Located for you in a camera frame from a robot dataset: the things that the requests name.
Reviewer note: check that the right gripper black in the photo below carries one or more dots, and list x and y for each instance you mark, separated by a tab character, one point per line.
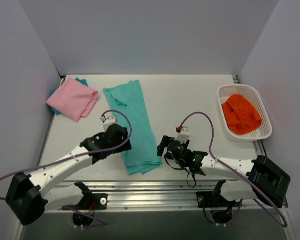
163	146

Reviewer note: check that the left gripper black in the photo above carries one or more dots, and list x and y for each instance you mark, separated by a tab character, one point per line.
123	141

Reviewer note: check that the teal t-shirt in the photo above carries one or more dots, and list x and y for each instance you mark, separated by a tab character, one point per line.
128	99

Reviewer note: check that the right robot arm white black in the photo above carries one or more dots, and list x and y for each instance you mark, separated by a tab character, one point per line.
258	178

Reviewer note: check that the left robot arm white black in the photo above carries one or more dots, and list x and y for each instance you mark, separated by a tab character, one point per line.
30	195

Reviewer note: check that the pink folded t-shirt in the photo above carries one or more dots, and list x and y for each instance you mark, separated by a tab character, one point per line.
73	99

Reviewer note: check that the teal folded t-shirt underneath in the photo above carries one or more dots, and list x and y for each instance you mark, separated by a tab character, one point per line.
57	111

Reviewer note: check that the orange crumpled t-shirt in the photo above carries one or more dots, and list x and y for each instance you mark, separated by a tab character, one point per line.
240	115

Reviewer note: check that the white perforated plastic basket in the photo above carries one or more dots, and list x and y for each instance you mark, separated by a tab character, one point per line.
262	132

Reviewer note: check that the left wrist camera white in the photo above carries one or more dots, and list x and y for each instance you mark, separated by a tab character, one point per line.
108	121

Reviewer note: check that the aluminium rail frame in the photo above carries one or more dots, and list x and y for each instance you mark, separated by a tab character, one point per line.
159	204

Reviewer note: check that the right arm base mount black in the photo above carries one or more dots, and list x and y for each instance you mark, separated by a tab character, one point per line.
206	199

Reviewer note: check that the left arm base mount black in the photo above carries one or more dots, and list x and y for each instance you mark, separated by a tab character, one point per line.
96	201

